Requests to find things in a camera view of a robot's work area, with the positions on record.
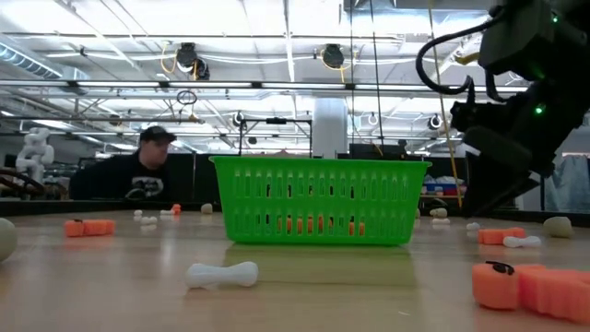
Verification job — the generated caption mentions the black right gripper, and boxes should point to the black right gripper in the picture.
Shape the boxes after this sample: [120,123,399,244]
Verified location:
[449,99,557,218]

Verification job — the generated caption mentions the shelf with colourful boxes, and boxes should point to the shelf with colourful boxes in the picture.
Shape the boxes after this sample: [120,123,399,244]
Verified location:
[421,174,466,200]

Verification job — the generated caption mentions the black partition panel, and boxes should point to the black partition panel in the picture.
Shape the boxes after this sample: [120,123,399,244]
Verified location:
[165,152,221,205]
[421,155,466,211]

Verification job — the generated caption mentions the grey hanging cloth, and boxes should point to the grey hanging cloth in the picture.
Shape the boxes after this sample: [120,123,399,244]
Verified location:
[543,154,590,214]

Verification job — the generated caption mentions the black screen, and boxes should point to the black screen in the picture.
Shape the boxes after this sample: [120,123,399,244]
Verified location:
[348,142,407,160]

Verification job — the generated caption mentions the green plastic basket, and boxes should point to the green plastic basket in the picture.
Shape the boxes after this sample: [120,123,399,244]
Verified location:
[208,155,433,246]

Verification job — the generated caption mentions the white square pillar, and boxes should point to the white square pillar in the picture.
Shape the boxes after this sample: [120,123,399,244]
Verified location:
[313,97,349,160]

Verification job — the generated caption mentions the person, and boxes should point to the person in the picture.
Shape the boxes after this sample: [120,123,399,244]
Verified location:
[68,124,179,202]

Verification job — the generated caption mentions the white humanoid robot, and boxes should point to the white humanoid robot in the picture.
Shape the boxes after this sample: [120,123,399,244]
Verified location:
[15,126,56,185]

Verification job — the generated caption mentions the yellow cable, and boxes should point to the yellow cable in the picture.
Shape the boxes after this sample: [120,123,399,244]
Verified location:
[426,0,465,209]

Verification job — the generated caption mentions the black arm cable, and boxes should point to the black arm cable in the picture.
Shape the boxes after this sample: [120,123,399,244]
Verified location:
[414,17,504,96]

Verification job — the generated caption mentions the black looped cable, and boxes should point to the black looped cable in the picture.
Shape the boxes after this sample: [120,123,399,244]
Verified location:
[370,0,386,158]

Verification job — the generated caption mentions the black hanging cable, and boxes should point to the black hanging cable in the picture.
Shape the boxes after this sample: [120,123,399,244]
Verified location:
[348,0,355,157]

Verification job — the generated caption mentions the black ceiling cable reel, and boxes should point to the black ceiling cable reel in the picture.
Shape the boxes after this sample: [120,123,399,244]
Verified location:
[174,41,211,82]
[321,42,346,70]

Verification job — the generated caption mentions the black metal stand frame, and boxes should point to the black metal stand frame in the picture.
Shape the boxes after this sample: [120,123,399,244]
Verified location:
[238,116,313,158]

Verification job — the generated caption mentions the grey ventilation duct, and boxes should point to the grey ventilation duct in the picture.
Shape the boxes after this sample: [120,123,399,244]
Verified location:
[0,41,91,82]

